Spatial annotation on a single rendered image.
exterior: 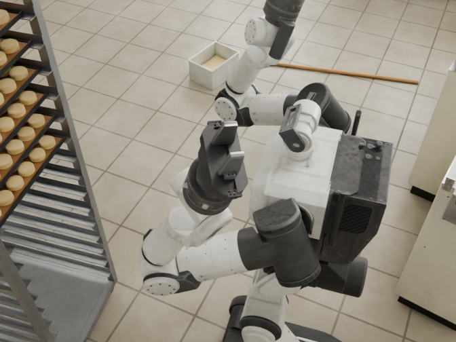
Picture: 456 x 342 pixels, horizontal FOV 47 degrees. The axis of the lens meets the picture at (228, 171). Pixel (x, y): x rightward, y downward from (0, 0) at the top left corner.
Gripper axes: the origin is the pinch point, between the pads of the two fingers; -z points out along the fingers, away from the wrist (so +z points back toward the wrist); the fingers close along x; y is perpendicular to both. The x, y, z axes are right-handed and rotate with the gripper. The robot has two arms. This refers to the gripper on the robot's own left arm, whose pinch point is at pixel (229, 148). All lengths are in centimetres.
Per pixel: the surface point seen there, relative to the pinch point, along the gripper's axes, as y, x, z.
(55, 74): -25, 62, 74
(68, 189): -26, 44, 123
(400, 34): 226, 185, 230
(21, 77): -35, 59, 70
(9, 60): -36, 59, 62
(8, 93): -38, 54, 69
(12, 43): -36, 65, 62
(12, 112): -38, 51, 76
